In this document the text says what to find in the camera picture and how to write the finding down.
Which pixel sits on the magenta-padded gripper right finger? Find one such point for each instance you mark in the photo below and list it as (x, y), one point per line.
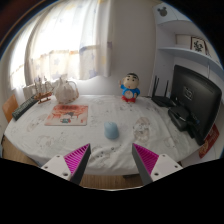
(146, 159)

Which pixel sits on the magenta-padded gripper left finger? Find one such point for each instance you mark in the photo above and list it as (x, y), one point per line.
(77, 158)

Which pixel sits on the light blue computer mouse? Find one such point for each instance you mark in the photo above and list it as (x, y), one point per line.
(111, 130)

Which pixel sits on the red cartoon print mouse pad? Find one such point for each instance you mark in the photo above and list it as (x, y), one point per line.
(66, 115)

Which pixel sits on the white printed tablecloth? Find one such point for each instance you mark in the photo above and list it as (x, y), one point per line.
(140, 133)

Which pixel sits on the black box device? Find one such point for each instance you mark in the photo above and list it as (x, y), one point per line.
(180, 118)

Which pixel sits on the black router with antennas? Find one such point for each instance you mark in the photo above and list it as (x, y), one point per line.
(162, 100)

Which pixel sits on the red paper packet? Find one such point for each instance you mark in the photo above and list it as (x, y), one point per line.
(209, 143)

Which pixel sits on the white ceramic teapot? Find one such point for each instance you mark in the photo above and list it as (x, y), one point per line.
(65, 91)

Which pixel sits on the wooden model sailing ship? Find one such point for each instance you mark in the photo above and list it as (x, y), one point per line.
(43, 95)

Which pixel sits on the black keyboard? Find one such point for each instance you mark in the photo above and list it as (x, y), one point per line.
(24, 108)

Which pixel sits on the cartoon boy figurine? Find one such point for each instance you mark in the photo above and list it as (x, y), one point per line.
(130, 87)

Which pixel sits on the black monitor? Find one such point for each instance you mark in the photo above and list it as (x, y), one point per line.
(196, 96)

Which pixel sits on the white star print curtain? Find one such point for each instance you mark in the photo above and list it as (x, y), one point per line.
(73, 36)

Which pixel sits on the white wall shelf unit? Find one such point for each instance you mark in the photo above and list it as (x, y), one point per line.
(176, 36)

